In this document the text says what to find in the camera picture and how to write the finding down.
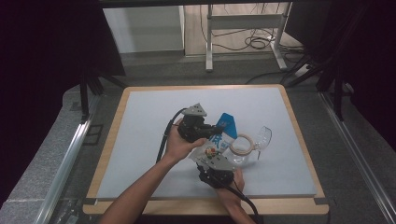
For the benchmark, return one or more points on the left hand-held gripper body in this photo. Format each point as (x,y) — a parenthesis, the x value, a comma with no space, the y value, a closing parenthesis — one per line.
(191,129)

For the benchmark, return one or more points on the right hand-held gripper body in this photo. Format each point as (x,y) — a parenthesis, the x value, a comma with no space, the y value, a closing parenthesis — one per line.
(218,174)

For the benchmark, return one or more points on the blue and white milk carton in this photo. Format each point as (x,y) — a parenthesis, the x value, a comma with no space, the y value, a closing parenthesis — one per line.
(229,127)

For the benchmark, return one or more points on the person's right hand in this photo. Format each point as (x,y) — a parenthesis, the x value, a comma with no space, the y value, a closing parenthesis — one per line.
(232,191)

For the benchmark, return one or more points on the person's left hand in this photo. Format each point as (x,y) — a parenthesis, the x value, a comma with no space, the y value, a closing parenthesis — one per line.
(177,149)

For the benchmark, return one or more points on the pale grey table mat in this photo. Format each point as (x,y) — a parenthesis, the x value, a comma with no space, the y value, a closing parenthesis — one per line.
(193,96)

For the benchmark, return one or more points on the light wooden table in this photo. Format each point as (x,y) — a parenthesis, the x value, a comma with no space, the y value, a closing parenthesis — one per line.
(186,207)

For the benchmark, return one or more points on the black square floor plate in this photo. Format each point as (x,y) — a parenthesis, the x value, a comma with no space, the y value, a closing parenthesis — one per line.
(92,134)

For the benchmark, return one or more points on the white power strip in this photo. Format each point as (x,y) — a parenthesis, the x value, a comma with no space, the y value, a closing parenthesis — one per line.
(302,71)

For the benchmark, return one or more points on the white board panel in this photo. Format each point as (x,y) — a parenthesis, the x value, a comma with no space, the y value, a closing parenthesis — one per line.
(143,29)

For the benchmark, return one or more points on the black tripod stand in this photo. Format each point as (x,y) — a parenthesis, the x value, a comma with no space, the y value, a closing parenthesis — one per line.
(84,96)

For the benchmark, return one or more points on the black metal stand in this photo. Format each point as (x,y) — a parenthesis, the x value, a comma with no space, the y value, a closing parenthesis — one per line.
(337,93)

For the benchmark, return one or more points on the dark curtain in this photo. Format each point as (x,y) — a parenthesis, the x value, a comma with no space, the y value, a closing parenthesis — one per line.
(37,62)
(373,46)

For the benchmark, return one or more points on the white metal desk frame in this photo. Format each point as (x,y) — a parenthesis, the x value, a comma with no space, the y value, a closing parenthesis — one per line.
(246,21)

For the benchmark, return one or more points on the aluminium floor rail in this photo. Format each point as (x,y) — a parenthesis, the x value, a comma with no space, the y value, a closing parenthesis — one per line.
(358,155)
(67,165)

